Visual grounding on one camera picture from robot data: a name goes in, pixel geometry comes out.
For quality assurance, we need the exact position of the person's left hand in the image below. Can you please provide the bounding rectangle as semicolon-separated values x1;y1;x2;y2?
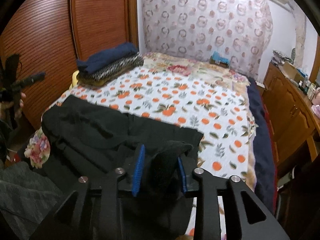
0;92;27;120

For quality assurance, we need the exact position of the navy blue mattress cover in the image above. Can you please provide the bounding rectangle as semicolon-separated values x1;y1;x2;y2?
247;77;276;213

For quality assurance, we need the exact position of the pink tissue pouch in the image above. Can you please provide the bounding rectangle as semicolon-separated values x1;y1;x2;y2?
311;105;320;119

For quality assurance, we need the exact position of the open cardboard box on cabinet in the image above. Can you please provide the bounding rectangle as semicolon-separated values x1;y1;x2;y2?
278;62;304;83

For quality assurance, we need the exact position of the orange fruit print bedsheet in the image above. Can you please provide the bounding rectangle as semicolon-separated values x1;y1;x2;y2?
51;67;256;188

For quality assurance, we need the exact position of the black printed t-shirt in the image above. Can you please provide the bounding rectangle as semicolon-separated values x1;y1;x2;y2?
41;94;205;240

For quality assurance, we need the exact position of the person's grey sleeved forearm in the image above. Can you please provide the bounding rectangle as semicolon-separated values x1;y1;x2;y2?
1;162;62;239

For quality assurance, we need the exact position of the pink thermos jug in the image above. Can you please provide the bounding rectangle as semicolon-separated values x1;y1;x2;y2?
311;87;320;106

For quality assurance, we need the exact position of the folded navy blue garment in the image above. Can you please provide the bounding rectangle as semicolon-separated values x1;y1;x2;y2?
76;42;138;74

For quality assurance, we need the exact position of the tied beige side curtain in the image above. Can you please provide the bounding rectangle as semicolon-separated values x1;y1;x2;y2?
292;4;306;68

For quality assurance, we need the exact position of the folded black ring-patterned garment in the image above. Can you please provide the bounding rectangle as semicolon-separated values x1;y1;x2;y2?
76;54;144;87

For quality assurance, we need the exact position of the wooden louvered wardrobe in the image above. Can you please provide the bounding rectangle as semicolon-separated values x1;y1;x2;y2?
1;0;138;128

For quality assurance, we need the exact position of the long wooden sideboard cabinet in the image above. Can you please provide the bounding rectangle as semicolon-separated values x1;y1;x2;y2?
263;63;319;173

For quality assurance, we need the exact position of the stack of folded fabrics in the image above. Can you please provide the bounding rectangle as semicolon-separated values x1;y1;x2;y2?
272;50;293;65

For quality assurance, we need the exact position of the yellow plush toy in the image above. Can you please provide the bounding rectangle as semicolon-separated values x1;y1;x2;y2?
69;70;79;89

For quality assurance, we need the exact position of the sheer circle-patterned curtain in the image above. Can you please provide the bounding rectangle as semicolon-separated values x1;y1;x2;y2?
142;0;273;78

